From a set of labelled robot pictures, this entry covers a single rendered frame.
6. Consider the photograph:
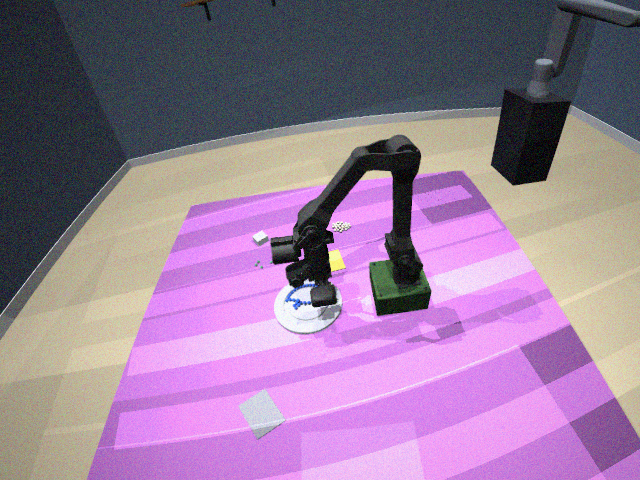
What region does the yellow flat sheet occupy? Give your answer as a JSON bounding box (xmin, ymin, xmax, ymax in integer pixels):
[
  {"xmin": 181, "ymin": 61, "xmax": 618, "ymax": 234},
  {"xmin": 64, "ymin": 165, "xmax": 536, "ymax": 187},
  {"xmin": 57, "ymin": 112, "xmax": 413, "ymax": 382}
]
[{"xmin": 329, "ymin": 249, "xmax": 346, "ymax": 272}]

